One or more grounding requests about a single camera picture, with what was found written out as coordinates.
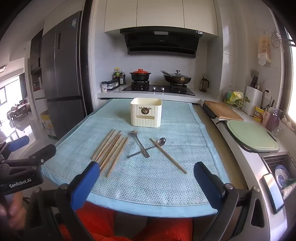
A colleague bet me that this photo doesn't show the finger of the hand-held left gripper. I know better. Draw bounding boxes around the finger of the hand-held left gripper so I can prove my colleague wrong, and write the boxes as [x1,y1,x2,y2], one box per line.
[3,144,56,168]
[0,136,30,160]

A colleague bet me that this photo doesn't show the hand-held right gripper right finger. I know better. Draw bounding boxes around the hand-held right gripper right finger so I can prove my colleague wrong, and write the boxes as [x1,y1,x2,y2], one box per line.
[194,162,274,241]

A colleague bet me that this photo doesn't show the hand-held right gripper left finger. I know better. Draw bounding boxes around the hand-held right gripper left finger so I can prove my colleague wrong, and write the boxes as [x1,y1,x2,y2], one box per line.
[25,161,100,241]

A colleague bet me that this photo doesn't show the bundle of wooden chopsticks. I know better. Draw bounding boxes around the bundle of wooden chopsticks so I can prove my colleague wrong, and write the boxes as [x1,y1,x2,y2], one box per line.
[91,129,129,178]

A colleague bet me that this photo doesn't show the single wooden chopstick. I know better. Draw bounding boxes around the single wooden chopstick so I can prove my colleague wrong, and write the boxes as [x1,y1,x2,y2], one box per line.
[149,138,188,174]

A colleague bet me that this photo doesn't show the metal spoon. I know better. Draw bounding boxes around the metal spoon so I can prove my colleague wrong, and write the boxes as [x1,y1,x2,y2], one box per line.
[126,137,167,159]
[129,130,150,159]

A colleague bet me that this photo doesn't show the cream ribbed utensil holder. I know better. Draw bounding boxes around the cream ribbed utensil holder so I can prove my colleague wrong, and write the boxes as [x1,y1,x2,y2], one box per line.
[130,98,162,128]

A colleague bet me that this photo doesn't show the person's left hand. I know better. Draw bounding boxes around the person's left hand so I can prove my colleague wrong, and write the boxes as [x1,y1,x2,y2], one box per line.
[0,192,26,225]

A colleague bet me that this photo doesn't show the cardboard box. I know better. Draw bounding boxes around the cardboard box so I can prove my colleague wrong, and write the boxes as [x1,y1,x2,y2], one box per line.
[40,111,58,141]

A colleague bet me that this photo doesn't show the wooden dining table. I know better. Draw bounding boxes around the wooden dining table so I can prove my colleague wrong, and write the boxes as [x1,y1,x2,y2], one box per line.
[7,104,30,128]

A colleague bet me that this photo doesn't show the person's red trousers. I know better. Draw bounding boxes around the person's red trousers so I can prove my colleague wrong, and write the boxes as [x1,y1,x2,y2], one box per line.
[59,202,194,241]

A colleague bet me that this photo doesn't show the light blue textured mat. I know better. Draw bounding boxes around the light blue textured mat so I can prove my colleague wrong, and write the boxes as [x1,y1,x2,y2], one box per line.
[41,98,231,218]

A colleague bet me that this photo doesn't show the green cutting board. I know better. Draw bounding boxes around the green cutting board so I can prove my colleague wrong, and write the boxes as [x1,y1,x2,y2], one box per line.
[226,120,280,153]

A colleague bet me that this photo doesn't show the smartphone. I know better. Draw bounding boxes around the smartphone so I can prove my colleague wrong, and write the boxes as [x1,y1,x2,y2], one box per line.
[261,173,285,214]

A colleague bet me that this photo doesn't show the steel kitchen sink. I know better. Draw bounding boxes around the steel kitchen sink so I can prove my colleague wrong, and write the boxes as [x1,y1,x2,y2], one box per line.
[261,152,296,200]

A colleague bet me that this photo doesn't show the black griddle pan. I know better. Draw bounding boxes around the black griddle pan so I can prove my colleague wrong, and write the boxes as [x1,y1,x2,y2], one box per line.
[202,102,232,127]

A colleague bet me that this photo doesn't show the wooden cutting board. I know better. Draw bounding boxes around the wooden cutting board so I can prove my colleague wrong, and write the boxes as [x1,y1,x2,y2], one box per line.
[203,100,244,122]

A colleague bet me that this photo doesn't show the blue and white plate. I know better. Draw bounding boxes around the blue and white plate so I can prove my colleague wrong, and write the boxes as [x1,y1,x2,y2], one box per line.
[275,164,290,189]

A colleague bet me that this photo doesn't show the yellow snack cup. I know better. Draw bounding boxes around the yellow snack cup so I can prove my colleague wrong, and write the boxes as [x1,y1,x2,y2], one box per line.
[255,106,265,123]

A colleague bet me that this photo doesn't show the grey steel refrigerator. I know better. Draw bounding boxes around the grey steel refrigerator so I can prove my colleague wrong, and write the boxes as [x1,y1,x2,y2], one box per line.
[40,10,87,142]

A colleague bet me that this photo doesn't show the purple soap bottle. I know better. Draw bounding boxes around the purple soap bottle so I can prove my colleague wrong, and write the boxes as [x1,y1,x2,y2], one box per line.
[266,108,282,131]

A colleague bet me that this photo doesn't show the white knife block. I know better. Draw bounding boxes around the white knife block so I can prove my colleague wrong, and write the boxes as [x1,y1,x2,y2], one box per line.
[242,75,264,116]

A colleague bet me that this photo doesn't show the group of condiment bottles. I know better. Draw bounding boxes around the group of condiment bottles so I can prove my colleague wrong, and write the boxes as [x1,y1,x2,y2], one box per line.
[107,79,120,91]

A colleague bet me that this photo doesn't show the black glass gas cooktop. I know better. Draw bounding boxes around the black glass gas cooktop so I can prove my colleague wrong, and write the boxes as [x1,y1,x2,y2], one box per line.
[122,81,196,96]

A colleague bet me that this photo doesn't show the wok with glass lid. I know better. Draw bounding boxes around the wok with glass lid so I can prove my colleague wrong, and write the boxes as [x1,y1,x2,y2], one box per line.
[161,70,192,85]

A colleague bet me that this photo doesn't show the black clay pot red lid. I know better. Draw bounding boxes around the black clay pot red lid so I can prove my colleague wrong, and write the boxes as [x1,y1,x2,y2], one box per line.
[129,69,152,82]

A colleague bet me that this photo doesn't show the window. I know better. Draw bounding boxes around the window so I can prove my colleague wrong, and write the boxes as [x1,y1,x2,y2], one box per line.
[284,28,296,122]

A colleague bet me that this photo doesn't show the hanging paper bag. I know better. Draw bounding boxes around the hanging paper bag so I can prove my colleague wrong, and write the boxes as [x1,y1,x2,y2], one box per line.
[257,36,272,66]

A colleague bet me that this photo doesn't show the black range hood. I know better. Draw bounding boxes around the black range hood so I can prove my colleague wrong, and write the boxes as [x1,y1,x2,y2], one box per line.
[120,27,204,58]

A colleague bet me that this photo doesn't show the dark wall cabinet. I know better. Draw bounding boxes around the dark wall cabinet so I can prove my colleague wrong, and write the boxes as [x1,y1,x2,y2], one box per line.
[30,29,44,75]

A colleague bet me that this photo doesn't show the glass jar with handle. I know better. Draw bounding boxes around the glass jar with handle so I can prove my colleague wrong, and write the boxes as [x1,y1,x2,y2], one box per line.
[199,76,209,92]

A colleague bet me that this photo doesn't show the hanging wire trivet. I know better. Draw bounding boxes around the hanging wire trivet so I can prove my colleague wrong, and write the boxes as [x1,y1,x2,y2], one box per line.
[268,28,285,53]

